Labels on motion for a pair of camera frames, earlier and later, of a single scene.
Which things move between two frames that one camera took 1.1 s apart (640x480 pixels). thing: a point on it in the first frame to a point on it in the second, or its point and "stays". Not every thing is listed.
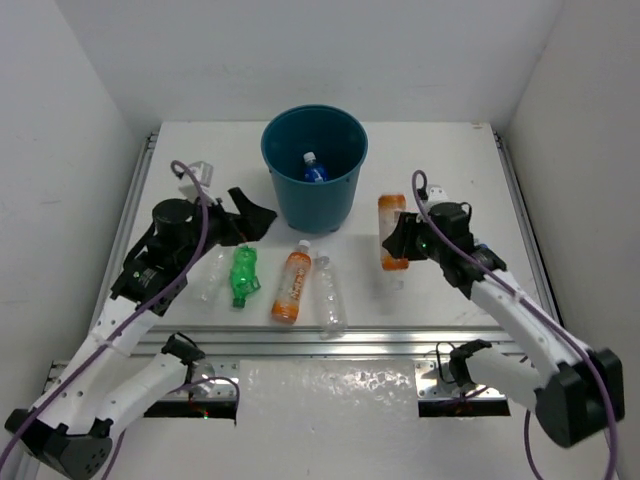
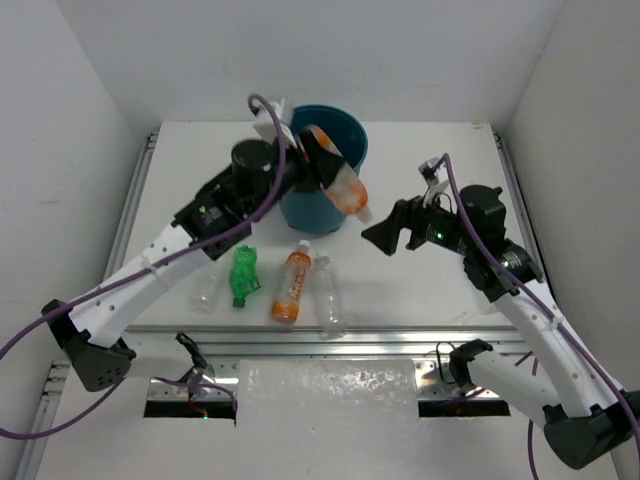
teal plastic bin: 315,154 stays
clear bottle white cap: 330,306 stays
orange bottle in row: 286,304 stays
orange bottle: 394,271 to 346,189
